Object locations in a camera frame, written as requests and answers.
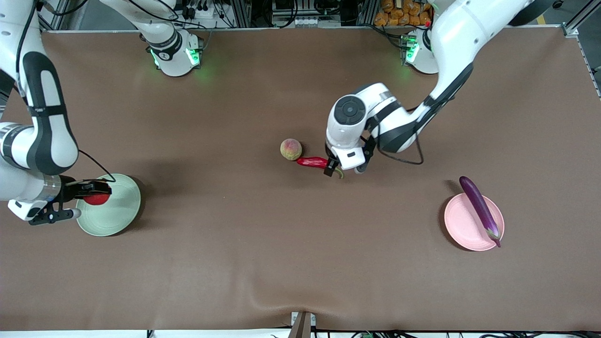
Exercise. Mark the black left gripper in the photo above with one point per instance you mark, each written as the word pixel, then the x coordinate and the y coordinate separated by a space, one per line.
pixel 331 166

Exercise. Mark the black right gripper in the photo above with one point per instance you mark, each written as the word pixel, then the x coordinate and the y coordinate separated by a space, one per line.
pixel 70 189

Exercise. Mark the red apple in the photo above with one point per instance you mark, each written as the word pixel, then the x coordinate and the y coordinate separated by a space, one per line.
pixel 97 200

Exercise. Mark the red chili pepper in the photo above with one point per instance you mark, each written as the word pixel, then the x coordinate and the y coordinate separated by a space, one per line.
pixel 312 162

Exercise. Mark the yellow pink peach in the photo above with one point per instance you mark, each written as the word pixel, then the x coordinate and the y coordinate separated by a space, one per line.
pixel 291 149

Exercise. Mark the purple eggplant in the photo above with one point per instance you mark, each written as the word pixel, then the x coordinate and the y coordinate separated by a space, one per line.
pixel 479 206

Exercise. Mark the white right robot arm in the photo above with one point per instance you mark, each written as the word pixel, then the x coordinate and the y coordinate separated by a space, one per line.
pixel 47 141

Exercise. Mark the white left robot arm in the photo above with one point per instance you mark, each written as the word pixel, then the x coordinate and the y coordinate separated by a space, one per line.
pixel 450 37

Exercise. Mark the green plate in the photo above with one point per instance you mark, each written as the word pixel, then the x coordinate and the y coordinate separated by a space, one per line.
pixel 117 216

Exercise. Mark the brown table cloth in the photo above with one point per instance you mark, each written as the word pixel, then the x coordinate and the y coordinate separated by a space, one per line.
pixel 300 263

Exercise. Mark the pink plate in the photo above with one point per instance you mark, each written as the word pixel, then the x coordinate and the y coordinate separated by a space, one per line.
pixel 462 225

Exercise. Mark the white power strip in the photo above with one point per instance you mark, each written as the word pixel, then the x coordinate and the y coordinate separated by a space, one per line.
pixel 307 21

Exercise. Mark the pile of orange items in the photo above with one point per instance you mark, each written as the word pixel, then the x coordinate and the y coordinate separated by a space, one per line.
pixel 394 14

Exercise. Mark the metal table edge bracket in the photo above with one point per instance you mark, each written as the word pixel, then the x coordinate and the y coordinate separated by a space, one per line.
pixel 301 324

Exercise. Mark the aluminium frame strut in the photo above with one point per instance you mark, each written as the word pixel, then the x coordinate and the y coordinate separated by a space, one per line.
pixel 580 21
pixel 54 19

